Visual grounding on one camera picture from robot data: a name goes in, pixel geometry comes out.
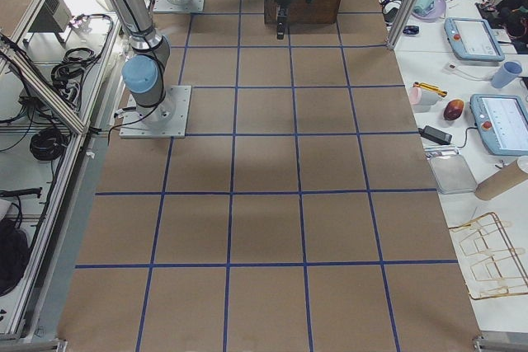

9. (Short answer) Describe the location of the teal cup on plate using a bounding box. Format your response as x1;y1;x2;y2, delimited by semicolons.
412;0;435;16

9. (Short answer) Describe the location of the pink cup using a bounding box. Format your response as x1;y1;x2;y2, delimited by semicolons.
408;87;441;113

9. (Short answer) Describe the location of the purple plate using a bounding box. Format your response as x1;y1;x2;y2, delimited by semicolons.
412;0;446;21

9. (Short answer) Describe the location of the gold metal cylinder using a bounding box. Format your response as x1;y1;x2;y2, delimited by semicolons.
413;82;447;97

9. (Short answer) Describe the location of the black power adapter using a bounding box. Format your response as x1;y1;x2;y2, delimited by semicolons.
418;125;452;145

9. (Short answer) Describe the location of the blue teach pendant far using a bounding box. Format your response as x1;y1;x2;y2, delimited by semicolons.
444;17;505;62

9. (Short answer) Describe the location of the blue teach pendant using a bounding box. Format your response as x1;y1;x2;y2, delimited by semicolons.
444;17;505;62
469;94;527;156

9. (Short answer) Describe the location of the red mango fruit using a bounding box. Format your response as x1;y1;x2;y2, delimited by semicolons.
443;99;464;121

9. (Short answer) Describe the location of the light blue cup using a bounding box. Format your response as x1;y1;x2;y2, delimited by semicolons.
491;61;523;89

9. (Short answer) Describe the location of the blue teach pendant near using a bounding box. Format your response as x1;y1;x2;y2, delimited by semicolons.
469;94;527;156

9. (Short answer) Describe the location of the cardboard tube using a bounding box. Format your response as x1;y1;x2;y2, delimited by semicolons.
474;156;527;200

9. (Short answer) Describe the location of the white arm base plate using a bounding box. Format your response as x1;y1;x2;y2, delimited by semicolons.
119;85;191;139

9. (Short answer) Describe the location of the gold wire rack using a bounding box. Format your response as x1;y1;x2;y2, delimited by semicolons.
449;212;527;301

